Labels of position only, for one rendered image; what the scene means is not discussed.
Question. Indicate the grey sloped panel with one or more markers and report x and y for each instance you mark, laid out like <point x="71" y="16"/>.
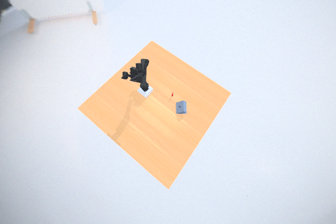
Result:
<point x="181" y="107"/>

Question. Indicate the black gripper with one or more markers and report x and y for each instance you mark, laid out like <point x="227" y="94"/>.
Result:
<point x="134" y="77"/>

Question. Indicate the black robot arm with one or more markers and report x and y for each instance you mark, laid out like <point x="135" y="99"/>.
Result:
<point x="141" y="69"/>

